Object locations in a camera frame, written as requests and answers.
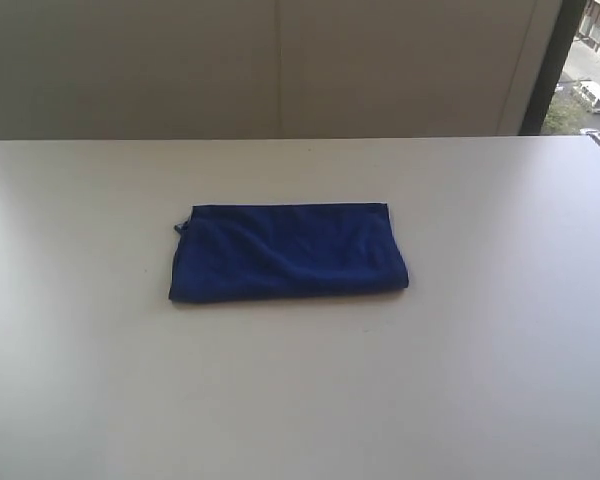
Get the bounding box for blue microfiber towel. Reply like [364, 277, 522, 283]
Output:
[169, 203, 409, 304]

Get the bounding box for white van outside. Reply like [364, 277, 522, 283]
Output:
[574, 81, 600, 114]

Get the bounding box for dark window frame post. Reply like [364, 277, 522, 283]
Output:
[518, 0, 587, 136]

